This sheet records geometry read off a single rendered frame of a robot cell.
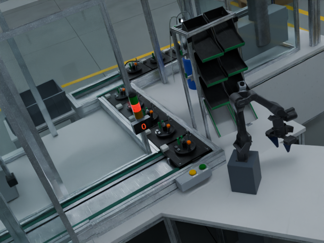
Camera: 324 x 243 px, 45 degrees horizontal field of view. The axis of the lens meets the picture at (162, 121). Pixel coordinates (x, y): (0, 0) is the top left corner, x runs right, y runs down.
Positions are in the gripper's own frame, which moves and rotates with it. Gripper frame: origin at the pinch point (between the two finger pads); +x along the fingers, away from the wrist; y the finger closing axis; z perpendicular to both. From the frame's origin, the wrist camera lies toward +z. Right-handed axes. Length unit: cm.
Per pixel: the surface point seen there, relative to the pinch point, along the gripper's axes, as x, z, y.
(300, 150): 19.0, 21.3, 11.4
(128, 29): 12, 136, 575
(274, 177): 20.8, -6.2, 4.5
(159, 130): -3, -38, 77
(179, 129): 0, -27, 70
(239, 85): -25.6, 5.9, 37.7
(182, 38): -45, 18, 120
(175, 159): 4, -45, 45
